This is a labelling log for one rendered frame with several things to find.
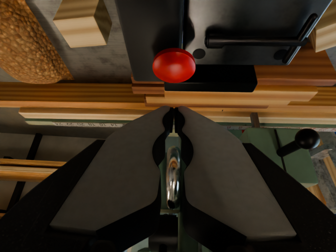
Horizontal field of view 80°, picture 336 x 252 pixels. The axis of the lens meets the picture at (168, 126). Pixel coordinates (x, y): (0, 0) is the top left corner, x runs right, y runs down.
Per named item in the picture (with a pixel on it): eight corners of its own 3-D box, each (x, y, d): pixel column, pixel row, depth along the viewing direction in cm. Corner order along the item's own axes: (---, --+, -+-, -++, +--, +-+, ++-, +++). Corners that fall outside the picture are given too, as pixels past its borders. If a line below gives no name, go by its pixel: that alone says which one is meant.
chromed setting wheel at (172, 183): (182, 135, 38) (182, 205, 32) (180, 157, 49) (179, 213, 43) (166, 135, 38) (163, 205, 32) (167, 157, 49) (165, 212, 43)
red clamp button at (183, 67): (197, 44, 13) (198, 55, 13) (193, 76, 16) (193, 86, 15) (151, 44, 13) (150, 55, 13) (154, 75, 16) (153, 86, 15)
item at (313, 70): (321, 41, 26) (340, 79, 23) (315, 49, 27) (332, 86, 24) (136, 40, 27) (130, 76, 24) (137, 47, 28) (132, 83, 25)
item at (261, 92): (301, 49, 27) (318, 91, 24) (293, 60, 29) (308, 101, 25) (166, 48, 28) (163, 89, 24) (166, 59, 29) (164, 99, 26)
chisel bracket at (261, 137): (299, 116, 26) (321, 184, 22) (258, 155, 38) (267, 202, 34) (241, 115, 26) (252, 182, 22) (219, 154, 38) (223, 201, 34)
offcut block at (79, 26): (101, -7, 22) (93, 16, 20) (112, 23, 25) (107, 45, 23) (62, -2, 22) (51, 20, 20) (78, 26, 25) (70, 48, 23)
